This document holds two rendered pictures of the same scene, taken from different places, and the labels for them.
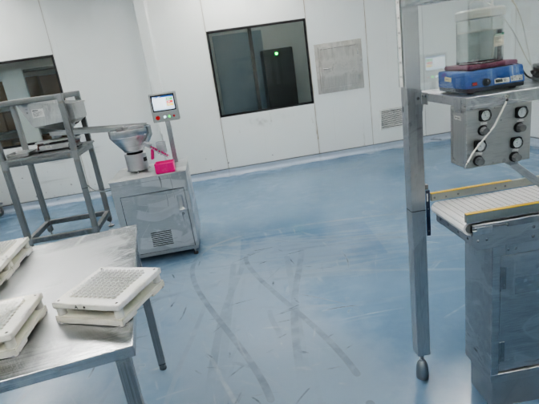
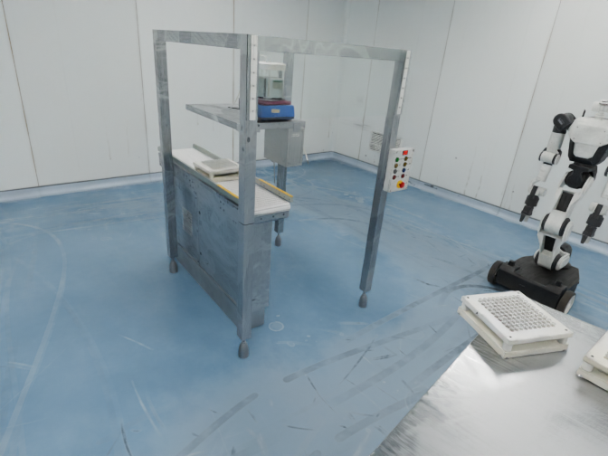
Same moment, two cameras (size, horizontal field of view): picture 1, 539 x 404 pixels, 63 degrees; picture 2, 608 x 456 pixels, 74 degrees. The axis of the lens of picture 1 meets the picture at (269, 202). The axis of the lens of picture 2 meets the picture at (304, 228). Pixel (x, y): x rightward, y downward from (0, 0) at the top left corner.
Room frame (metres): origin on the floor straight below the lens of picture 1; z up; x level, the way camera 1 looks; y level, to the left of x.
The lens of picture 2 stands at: (2.57, 1.06, 1.65)
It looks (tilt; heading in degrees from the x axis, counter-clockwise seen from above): 24 degrees down; 234
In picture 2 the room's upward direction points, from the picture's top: 5 degrees clockwise
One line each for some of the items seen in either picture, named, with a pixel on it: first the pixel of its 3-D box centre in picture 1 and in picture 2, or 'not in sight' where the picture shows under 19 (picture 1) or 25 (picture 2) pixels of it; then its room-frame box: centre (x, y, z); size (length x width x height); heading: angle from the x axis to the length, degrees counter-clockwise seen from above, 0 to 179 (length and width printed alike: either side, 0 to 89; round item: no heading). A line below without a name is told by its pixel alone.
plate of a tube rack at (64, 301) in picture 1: (109, 287); (514, 315); (1.31, 0.55, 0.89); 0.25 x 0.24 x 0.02; 161
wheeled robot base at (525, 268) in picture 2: not in sight; (546, 268); (-0.72, -0.16, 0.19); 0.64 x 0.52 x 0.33; 6
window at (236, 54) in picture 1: (261, 68); not in sight; (6.51, -0.16, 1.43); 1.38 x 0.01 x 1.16; 96
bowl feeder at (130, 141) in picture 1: (141, 148); not in sight; (3.88, 1.04, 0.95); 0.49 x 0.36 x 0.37; 96
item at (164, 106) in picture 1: (168, 128); not in sight; (3.99, 0.79, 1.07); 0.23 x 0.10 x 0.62; 96
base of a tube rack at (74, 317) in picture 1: (112, 300); (509, 327); (1.31, 0.55, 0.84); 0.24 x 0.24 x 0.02; 71
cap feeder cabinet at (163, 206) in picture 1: (160, 210); not in sight; (3.83, 0.99, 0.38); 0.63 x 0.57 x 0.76; 96
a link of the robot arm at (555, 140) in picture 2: not in sight; (553, 147); (-0.67, -0.38, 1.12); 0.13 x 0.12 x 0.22; 94
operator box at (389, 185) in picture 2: not in sight; (398, 169); (0.71, -0.60, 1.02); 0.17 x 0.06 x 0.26; 3
